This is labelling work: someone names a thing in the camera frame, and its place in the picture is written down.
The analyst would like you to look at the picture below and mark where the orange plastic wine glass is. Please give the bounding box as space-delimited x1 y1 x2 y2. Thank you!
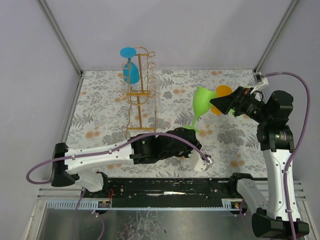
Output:
211 85 234 116

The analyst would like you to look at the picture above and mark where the green plastic wine glass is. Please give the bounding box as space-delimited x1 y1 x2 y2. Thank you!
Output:
183 86 218 133

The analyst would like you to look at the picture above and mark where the blue plastic wine glass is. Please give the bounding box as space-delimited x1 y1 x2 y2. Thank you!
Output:
120 47 140 85

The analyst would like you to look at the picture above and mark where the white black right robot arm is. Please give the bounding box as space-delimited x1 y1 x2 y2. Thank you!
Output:
210 86 310 240

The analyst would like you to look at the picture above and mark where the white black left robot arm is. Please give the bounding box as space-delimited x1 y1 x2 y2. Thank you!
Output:
50 127 202 193

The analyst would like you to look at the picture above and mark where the floral patterned table mat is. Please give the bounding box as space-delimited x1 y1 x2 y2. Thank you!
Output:
66 69 267 178

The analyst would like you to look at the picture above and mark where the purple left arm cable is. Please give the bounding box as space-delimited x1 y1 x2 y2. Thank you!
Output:
25 132 213 240

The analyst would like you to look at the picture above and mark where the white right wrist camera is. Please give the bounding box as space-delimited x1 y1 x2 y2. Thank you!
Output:
251 72 269 93

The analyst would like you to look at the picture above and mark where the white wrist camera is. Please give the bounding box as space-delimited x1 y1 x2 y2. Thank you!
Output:
189 152 213 172
251 72 269 93

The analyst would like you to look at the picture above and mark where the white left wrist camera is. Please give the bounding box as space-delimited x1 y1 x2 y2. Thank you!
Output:
189 152 213 172

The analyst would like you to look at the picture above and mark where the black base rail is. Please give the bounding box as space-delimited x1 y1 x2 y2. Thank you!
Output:
84 173 251 210

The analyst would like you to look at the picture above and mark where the gold wire wine glass rack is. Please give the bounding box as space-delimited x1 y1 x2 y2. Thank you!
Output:
119 46 157 132

